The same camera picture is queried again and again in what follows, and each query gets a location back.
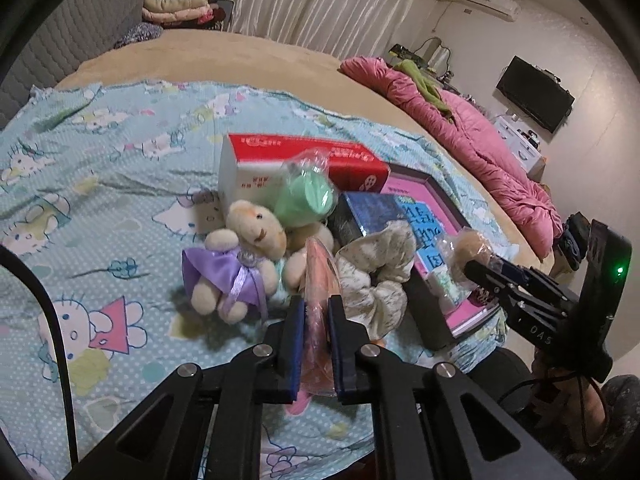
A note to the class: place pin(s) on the person's right hand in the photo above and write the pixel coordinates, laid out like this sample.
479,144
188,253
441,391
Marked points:
595,410

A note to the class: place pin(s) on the stack of folded clothes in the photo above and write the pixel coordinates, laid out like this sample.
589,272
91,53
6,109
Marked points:
175,7

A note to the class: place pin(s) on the dark blue cloth pile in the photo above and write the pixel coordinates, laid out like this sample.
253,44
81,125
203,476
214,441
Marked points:
575,245

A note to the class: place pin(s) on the beige plush toy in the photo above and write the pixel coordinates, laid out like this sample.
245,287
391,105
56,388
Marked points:
305,240

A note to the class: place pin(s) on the beige round bed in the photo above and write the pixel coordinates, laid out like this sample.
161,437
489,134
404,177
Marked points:
300,70

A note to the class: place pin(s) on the grey padded headboard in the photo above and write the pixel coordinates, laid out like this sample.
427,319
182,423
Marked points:
60,35

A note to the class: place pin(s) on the beige puff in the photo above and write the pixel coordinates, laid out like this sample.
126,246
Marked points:
470,247

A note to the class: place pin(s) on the cluttered side table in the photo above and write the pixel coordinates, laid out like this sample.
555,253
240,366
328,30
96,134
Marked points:
420,57

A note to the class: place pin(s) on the floral fabric scrunchie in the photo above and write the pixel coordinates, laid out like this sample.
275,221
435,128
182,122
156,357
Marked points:
380,305

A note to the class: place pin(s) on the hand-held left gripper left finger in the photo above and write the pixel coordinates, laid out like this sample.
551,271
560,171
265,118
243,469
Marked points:
297,345

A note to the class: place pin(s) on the black wall television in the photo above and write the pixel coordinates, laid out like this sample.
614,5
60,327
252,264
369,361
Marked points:
537,95

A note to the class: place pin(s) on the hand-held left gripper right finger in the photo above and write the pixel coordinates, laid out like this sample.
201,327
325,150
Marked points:
336,350

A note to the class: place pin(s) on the teddy bear in purple dress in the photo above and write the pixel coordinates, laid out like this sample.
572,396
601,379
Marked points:
250,230

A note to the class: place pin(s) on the blue handwritten card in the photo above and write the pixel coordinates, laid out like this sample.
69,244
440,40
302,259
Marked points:
425,230

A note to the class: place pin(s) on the pink plastic packet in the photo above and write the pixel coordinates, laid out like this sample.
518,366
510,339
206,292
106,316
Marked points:
317,320

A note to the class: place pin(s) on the cartoon cat printed blanket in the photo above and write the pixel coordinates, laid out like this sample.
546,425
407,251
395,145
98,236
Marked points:
100,185

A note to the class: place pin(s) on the green sponge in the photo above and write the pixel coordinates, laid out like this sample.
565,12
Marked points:
300,200

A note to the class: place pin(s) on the person's dark patterned clothing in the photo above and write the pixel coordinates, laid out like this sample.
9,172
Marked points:
620,440

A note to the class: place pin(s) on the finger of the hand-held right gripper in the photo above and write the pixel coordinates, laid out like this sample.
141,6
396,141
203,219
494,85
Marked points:
482,276
512,269

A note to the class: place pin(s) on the white curtains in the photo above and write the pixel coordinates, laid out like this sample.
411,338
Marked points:
325,0

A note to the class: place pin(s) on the pink quilt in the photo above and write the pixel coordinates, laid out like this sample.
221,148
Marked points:
475,135

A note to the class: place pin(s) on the white air conditioner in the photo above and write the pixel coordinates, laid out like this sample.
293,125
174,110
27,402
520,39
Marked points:
487,2

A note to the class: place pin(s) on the dark box with pink lining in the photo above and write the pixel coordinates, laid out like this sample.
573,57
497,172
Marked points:
425,310

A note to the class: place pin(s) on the dark floral cloth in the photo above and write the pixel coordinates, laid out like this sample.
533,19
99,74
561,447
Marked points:
137,35

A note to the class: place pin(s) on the green cloth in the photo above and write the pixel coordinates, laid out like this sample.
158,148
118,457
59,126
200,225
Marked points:
425,85

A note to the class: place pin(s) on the red and white box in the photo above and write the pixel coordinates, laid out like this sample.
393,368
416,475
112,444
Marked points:
310,152

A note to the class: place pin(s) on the white drawer cabinet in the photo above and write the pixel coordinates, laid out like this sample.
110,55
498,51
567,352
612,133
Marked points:
520,142

